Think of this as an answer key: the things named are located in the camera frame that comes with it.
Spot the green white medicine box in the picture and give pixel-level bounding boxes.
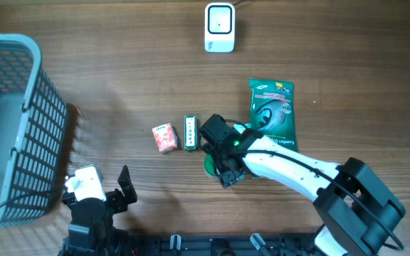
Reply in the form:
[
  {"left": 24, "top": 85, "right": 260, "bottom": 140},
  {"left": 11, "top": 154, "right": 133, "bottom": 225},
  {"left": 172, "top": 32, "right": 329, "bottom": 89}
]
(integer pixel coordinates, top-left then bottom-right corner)
[{"left": 184, "top": 115, "right": 198, "bottom": 151}]

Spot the orange tissue pack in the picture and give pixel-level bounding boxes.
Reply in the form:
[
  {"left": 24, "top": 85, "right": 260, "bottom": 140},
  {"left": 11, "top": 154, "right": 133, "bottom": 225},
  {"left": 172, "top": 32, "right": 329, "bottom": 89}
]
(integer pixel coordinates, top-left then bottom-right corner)
[{"left": 152, "top": 123, "right": 177, "bottom": 153}]

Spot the green 3M gloves bag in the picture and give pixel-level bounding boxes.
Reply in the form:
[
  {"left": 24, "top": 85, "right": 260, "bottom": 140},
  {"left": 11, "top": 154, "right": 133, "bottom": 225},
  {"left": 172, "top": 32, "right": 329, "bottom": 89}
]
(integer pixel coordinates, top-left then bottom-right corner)
[{"left": 248, "top": 78, "right": 298, "bottom": 151}]

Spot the teal wet wipe pack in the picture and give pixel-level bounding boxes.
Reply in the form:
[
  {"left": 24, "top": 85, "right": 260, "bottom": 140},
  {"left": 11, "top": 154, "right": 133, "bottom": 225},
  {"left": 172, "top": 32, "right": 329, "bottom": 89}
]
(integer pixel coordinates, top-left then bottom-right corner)
[{"left": 233, "top": 124, "right": 251, "bottom": 134}]

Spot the green lid white jar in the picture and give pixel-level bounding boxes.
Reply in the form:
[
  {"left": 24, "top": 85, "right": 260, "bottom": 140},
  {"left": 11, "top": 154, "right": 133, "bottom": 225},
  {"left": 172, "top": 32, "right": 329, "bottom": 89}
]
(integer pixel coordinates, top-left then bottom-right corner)
[{"left": 204, "top": 154, "right": 218, "bottom": 180}]

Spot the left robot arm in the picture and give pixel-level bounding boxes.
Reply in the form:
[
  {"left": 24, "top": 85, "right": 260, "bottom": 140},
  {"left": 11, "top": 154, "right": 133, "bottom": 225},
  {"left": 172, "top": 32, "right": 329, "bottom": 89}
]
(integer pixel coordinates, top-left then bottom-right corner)
[{"left": 59, "top": 165, "right": 139, "bottom": 256}]

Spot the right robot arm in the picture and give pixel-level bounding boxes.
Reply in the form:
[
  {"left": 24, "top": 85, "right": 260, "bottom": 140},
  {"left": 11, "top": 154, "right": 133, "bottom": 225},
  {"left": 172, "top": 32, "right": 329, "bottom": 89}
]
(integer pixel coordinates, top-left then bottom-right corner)
[{"left": 199, "top": 114, "right": 406, "bottom": 255}]

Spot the white barcode scanner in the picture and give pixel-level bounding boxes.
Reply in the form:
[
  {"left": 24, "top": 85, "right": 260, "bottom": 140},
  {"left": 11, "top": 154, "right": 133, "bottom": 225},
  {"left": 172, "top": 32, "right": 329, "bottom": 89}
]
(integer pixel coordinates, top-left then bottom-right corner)
[{"left": 204, "top": 2, "right": 236, "bottom": 53}]

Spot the grey plastic mesh basket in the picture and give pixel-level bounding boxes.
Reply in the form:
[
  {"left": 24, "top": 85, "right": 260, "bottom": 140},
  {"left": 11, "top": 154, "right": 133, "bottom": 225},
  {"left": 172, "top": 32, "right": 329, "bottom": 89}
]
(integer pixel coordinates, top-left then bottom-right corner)
[{"left": 0, "top": 34, "right": 68, "bottom": 228}]

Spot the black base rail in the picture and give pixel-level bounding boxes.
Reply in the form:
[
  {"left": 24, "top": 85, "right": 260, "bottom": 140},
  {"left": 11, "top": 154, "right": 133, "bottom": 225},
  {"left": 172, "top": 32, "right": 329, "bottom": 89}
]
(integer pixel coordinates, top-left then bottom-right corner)
[{"left": 123, "top": 233, "right": 320, "bottom": 256}]

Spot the right camera cable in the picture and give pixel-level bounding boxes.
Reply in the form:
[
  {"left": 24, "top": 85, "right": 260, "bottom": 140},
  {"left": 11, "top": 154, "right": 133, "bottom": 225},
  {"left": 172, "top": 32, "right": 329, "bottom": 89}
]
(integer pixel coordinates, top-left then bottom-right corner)
[{"left": 224, "top": 119, "right": 405, "bottom": 252}]

